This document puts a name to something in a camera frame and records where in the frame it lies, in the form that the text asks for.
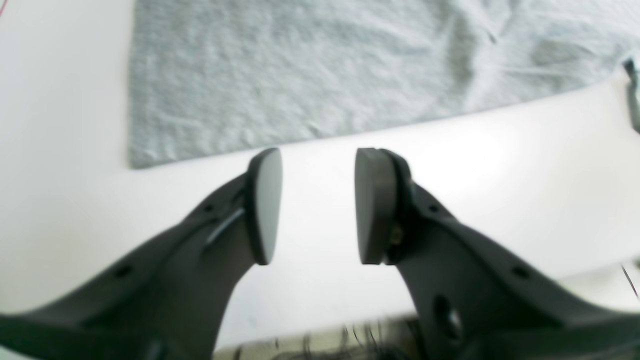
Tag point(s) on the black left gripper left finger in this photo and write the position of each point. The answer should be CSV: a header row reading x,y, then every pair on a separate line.
x,y
166,299

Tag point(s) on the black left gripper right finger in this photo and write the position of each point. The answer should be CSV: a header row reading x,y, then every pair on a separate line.
x,y
474,299

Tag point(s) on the grey T-shirt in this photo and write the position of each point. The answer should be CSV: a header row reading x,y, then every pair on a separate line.
x,y
211,77

